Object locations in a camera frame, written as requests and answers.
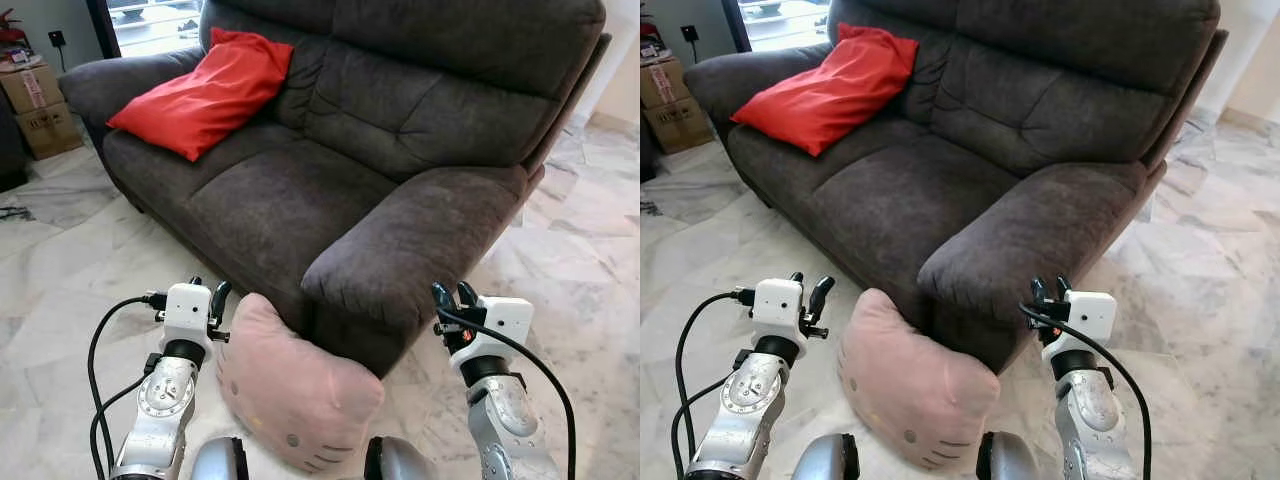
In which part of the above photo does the pink cat face pillow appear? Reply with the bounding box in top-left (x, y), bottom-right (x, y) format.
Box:
top-left (838, 288), bottom-right (1001, 473)
top-left (217, 292), bottom-right (386, 476)

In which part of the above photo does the dark grey fabric sofa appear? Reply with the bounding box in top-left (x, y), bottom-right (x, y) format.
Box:
top-left (683, 0), bottom-right (1229, 373)
top-left (58, 0), bottom-right (613, 379)

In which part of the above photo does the red pillow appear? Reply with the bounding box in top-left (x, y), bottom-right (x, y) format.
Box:
top-left (730, 22), bottom-right (920, 158)
top-left (106, 27), bottom-right (296, 163)

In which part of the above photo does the silver left robot leg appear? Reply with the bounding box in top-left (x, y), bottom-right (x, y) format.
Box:
top-left (190, 436), bottom-right (250, 480)
top-left (790, 433), bottom-right (861, 480)

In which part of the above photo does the silver robot leg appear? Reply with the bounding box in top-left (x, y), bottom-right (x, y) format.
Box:
top-left (363, 436), bottom-right (438, 480)
top-left (975, 431), bottom-right (1046, 480)
top-left (190, 436), bottom-right (250, 480)
top-left (790, 433), bottom-right (861, 480)

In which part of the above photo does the silver right robot leg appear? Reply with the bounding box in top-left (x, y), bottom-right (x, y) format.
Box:
top-left (975, 431), bottom-right (1046, 480)
top-left (363, 436), bottom-right (438, 480)

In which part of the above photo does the large brown cardboard box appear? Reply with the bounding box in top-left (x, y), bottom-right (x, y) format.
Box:
top-left (14, 103), bottom-right (85, 161)
top-left (643, 95), bottom-right (714, 156)

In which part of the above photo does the small brown cardboard box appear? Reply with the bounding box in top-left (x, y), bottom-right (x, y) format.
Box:
top-left (0, 62), bottom-right (66, 114)
top-left (640, 57), bottom-right (691, 109)

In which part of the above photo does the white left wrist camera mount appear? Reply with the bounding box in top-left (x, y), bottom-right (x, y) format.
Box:
top-left (752, 278), bottom-right (806, 346)
top-left (163, 283), bottom-right (214, 351)

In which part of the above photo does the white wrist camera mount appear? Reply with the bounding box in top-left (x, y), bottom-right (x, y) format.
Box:
top-left (450, 296), bottom-right (534, 363)
top-left (163, 283), bottom-right (214, 351)
top-left (1040, 290), bottom-right (1117, 356)
top-left (752, 278), bottom-right (806, 346)

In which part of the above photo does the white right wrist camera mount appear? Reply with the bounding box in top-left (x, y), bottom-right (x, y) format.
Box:
top-left (450, 296), bottom-right (534, 363)
top-left (1040, 290), bottom-right (1117, 356)

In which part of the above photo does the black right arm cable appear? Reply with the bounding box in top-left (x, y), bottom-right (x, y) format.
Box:
top-left (435, 308), bottom-right (579, 480)
top-left (1018, 303), bottom-right (1153, 480)

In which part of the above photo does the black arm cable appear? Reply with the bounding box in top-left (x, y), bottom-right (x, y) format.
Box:
top-left (87, 290), bottom-right (167, 471)
top-left (435, 308), bottom-right (579, 480)
top-left (673, 287), bottom-right (757, 471)
top-left (1018, 303), bottom-right (1153, 480)
top-left (90, 352), bottom-right (163, 480)
top-left (670, 348), bottom-right (753, 480)

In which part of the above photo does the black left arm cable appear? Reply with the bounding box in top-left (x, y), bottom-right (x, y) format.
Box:
top-left (87, 290), bottom-right (167, 471)
top-left (673, 287), bottom-right (757, 471)
top-left (90, 352), bottom-right (163, 480)
top-left (670, 348), bottom-right (753, 480)

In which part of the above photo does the bright window with dark frame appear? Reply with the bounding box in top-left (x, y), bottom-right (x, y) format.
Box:
top-left (85, 0), bottom-right (206, 59)
top-left (722, 0), bottom-right (833, 53)

